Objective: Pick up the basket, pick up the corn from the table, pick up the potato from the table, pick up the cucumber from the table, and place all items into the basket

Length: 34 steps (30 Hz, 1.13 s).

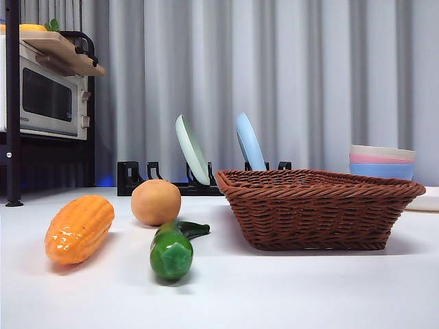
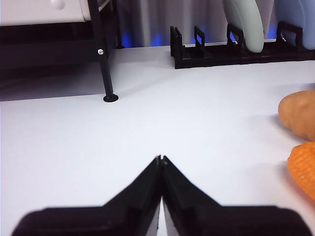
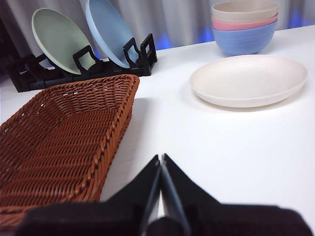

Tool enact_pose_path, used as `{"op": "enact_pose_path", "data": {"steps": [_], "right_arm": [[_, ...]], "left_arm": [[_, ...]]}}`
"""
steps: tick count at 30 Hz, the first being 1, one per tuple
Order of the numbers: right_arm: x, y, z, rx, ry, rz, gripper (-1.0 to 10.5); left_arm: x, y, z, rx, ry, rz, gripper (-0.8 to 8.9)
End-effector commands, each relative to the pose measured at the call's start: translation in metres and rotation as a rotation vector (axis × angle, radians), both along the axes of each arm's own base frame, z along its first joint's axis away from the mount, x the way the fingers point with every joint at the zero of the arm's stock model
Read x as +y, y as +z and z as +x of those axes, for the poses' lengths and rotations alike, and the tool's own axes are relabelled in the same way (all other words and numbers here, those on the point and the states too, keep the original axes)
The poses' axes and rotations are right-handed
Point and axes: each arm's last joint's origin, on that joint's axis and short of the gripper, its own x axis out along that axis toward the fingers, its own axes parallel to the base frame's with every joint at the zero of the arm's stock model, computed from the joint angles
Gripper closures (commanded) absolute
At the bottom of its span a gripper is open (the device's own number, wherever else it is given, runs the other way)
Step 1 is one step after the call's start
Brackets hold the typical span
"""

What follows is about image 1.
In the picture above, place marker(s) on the pale green plate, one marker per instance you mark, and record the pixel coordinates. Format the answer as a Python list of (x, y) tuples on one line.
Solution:
[(193, 154)]

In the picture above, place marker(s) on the tan round potato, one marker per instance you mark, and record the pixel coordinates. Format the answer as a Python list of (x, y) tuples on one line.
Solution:
[(156, 202)]

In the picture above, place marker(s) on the pale blue plate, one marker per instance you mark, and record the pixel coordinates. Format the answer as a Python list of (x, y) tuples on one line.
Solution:
[(250, 144)]

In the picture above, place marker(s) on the green toy leaf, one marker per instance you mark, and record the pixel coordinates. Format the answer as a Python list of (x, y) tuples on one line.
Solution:
[(53, 25)]

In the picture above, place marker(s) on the cream bowl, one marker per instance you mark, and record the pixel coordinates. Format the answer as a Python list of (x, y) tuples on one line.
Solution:
[(380, 151)]

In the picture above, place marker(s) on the orange plastic corn cob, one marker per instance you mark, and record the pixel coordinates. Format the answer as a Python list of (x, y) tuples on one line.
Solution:
[(80, 229)]

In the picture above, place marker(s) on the white shallow plate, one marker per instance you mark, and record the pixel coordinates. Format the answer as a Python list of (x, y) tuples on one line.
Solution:
[(427, 204)]

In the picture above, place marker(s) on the yellow toy fruit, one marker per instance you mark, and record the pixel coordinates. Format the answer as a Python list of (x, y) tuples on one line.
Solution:
[(32, 27)]

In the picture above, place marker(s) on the blue bowl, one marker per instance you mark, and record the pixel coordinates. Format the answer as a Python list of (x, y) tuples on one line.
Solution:
[(380, 170)]

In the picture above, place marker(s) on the pink bowl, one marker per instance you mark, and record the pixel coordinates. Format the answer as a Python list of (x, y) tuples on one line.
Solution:
[(377, 159)]

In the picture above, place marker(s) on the wooden cutting board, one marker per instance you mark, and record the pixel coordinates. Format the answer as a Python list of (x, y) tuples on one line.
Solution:
[(58, 48)]

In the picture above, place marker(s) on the white toaster oven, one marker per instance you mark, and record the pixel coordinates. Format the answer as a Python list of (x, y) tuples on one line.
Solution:
[(46, 99)]

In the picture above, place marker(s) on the black dish rack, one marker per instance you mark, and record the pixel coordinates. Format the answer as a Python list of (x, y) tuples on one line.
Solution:
[(128, 178)]

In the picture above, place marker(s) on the black metal shelf frame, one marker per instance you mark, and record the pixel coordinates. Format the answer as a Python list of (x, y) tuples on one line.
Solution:
[(13, 103)]

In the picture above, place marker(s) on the brown wicker basket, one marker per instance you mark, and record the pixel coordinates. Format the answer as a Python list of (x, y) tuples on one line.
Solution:
[(308, 212)]

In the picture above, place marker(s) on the grey curtain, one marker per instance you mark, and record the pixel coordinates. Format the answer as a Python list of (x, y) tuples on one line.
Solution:
[(308, 68)]

